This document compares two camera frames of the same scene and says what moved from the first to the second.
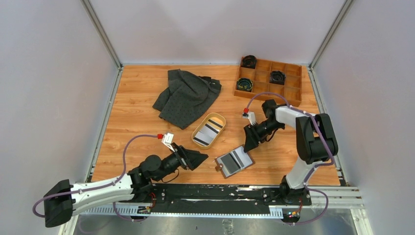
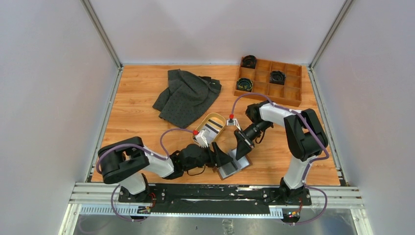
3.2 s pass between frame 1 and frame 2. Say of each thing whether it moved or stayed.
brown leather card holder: stayed
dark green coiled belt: stayed
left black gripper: moved
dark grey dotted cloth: stayed
